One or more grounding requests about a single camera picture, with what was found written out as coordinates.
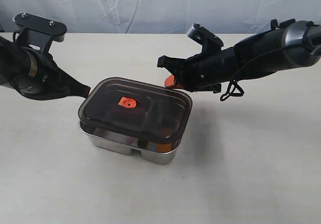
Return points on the yellow toy cheese wedge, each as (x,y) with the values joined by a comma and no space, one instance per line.
(163,148)

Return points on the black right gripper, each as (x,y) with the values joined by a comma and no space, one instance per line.
(200,73)

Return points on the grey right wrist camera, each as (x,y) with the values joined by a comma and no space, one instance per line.
(211,44)

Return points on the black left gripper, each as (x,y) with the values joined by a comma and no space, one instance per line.
(38,77)

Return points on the blue-grey backdrop cloth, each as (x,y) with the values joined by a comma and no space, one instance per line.
(162,16)

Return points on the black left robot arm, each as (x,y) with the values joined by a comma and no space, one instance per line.
(6,73)

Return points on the stainless steel lunch box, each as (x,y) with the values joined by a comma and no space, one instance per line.
(126,145)

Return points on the dark transparent lunch box lid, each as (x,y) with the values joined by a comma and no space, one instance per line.
(137,109)

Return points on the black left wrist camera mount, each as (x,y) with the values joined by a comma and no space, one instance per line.
(38,31)

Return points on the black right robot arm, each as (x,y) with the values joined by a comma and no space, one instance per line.
(287,45)

